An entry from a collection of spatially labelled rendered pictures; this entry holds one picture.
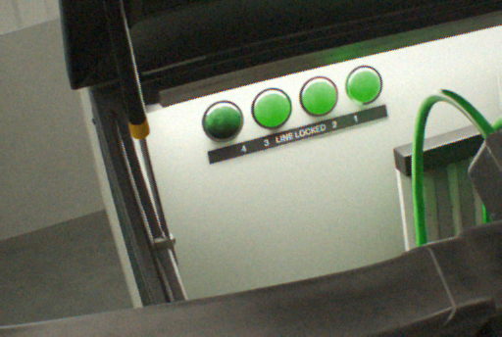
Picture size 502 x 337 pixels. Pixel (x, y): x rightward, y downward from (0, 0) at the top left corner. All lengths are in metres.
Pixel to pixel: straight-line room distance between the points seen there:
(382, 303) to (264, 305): 0.07
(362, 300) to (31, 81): 4.35
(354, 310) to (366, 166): 0.75
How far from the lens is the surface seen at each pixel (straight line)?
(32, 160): 4.95
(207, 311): 0.54
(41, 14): 4.84
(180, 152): 1.23
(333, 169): 1.29
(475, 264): 0.59
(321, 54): 1.22
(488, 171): 0.68
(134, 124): 0.98
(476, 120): 1.00
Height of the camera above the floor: 1.73
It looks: 18 degrees down
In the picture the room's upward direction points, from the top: 11 degrees counter-clockwise
